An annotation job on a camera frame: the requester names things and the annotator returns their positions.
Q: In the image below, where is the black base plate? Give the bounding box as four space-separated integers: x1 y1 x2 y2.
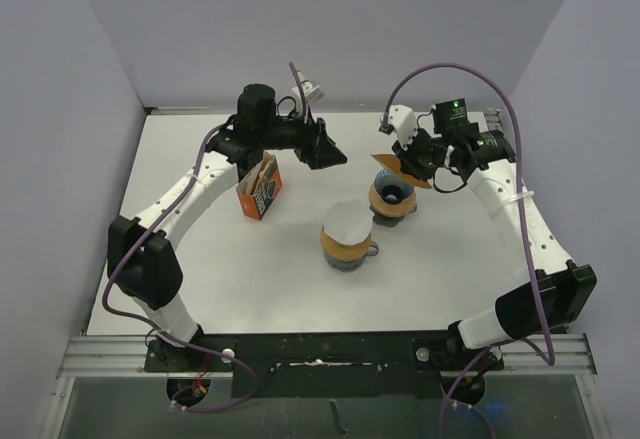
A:
144 330 504 399

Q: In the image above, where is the brown paper coffee filter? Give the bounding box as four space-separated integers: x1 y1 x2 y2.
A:
371 154 432 189

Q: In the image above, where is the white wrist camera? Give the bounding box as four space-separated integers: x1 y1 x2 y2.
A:
291 77 325 115
379 105 419 150

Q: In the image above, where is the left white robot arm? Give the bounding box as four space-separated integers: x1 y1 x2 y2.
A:
107 81 347 370

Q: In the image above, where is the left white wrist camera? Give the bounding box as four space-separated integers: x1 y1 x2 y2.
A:
291 77 325 115

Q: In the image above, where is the blue plastic dripper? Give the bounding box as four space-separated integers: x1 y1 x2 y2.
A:
373 169 414 205

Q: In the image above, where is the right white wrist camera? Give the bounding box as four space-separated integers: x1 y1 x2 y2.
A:
379 105 419 150

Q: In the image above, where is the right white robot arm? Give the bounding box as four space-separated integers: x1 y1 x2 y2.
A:
387 99 597 368

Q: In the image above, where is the grey plastic dripper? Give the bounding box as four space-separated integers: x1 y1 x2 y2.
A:
369 204 418 227

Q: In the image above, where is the orange coffee filter box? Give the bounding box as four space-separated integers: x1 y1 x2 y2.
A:
236 152 283 220

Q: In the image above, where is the wooden dripper ring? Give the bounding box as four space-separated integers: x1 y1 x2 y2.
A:
320 228 374 262
368 183 417 219

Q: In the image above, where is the white paper coffee filter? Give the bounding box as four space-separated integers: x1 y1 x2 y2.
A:
323 200 373 246

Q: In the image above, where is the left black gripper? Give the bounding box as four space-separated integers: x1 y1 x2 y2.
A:
257 101 346 168

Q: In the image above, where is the grey glass carafe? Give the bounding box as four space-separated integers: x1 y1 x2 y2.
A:
323 241 379 272

